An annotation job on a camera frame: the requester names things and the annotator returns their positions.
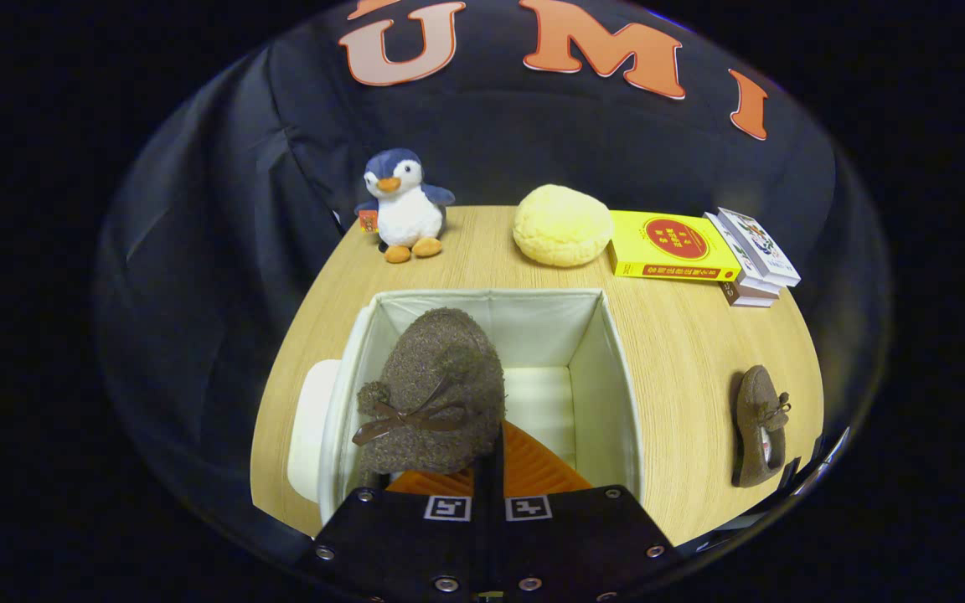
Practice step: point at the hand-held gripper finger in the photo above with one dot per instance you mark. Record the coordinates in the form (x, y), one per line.
(499, 536)
(482, 519)

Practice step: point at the brown fuzzy shoe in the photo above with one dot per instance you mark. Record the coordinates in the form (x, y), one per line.
(755, 402)
(441, 368)

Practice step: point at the beige fabric storage box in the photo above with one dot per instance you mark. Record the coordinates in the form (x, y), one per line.
(533, 327)

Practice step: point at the yellow round plush bun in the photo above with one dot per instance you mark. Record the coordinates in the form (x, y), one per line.
(562, 226)

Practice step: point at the penguin plush toy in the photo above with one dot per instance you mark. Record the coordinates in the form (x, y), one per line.
(407, 213)

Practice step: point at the yellow book with red circle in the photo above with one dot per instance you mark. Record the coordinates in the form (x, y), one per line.
(671, 243)

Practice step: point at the shiny metal bar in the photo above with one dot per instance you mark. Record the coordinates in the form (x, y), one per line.
(830, 452)

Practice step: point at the black backdrop cloth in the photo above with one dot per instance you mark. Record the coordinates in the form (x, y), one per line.
(223, 251)

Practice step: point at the white book with bird print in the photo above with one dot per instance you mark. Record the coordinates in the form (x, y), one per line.
(763, 247)

